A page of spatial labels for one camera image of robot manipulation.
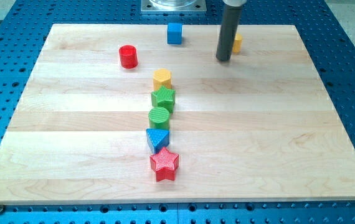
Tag yellow heart block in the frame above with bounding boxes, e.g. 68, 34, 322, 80
232, 33, 243, 54

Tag green cylinder block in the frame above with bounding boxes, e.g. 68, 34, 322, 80
148, 107, 170, 130

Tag green star block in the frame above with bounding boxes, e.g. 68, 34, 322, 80
151, 85, 176, 113

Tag blue triangle block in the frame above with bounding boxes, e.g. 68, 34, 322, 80
146, 128, 170, 154

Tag yellow hexagon block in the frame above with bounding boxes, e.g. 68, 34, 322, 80
153, 68, 172, 90

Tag red star block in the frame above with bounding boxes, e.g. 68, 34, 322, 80
150, 147, 179, 182

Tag light wooden board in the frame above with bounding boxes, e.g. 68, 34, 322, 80
0, 24, 355, 205

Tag red cylinder block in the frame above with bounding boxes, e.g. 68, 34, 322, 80
118, 45, 138, 69

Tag blue cube block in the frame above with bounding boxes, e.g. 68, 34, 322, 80
167, 23, 182, 45

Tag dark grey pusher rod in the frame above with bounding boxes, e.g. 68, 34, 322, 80
215, 0, 247, 62

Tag blue perforated table plate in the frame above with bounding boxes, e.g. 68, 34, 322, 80
0, 1, 355, 223

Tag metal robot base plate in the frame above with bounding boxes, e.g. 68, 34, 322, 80
141, 0, 207, 12

